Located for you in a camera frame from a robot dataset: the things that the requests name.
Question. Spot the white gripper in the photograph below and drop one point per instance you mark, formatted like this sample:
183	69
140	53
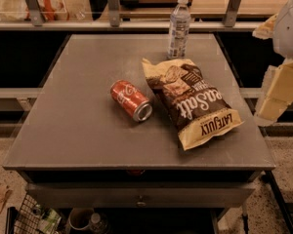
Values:
289	33

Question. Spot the red coke can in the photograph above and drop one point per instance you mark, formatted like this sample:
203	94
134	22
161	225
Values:
132	100

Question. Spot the brown sea salt chips bag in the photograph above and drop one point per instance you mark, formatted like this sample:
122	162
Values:
196	108

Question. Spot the clear plastic water bottle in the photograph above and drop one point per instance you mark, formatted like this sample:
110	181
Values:
178	30

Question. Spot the orange white snack bag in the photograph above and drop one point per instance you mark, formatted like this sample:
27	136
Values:
53	10

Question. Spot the grey drawer with knob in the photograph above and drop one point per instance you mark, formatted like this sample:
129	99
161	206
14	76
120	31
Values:
133	195

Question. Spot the small bottle under table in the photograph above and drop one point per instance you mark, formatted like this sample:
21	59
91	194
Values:
98	224

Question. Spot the white mug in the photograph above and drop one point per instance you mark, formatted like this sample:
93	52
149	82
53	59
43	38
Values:
79	218

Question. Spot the green white packet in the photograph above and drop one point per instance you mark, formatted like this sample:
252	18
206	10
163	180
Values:
49	222

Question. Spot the grey metal shelf rail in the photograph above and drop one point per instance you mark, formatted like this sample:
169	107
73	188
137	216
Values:
129	26

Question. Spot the wire basket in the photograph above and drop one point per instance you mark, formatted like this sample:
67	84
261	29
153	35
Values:
27	221

